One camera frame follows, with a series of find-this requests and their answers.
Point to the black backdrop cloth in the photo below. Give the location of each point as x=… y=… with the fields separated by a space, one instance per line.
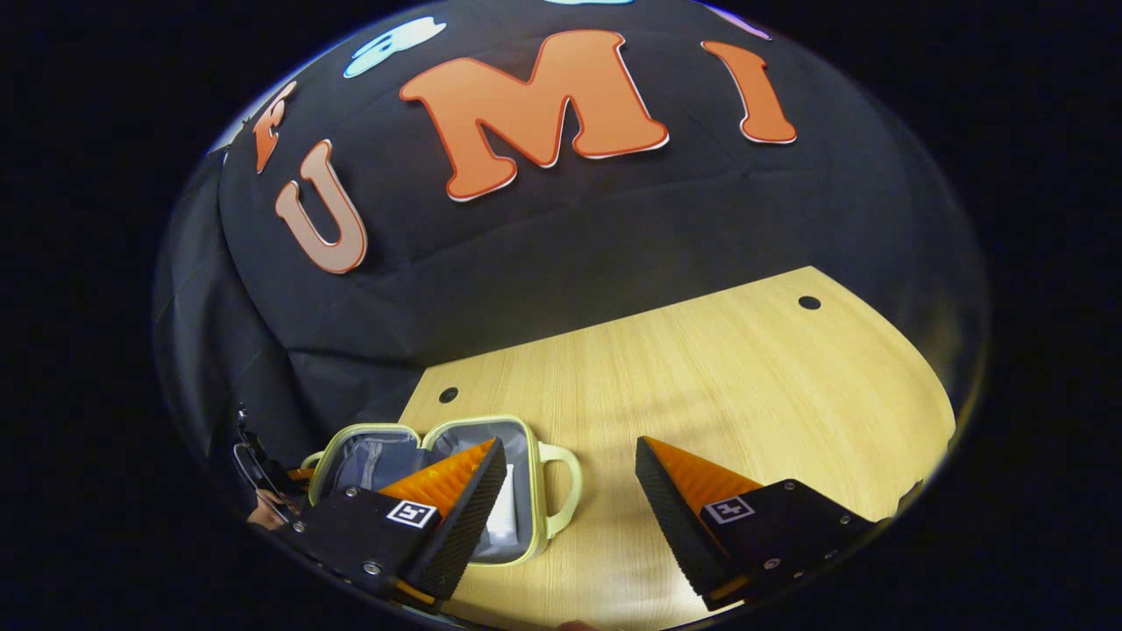
x=614 y=228

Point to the white squeeze tube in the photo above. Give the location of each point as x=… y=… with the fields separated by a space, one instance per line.
x=502 y=513

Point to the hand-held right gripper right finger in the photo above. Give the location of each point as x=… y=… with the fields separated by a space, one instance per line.
x=675 y=517

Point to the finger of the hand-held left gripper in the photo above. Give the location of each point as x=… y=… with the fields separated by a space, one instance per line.
x=301 y=474

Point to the pale yellow suitcase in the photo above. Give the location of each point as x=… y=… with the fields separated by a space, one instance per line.
x=561 y=491

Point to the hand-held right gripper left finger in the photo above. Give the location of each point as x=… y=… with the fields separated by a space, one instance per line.
x=465 y=517

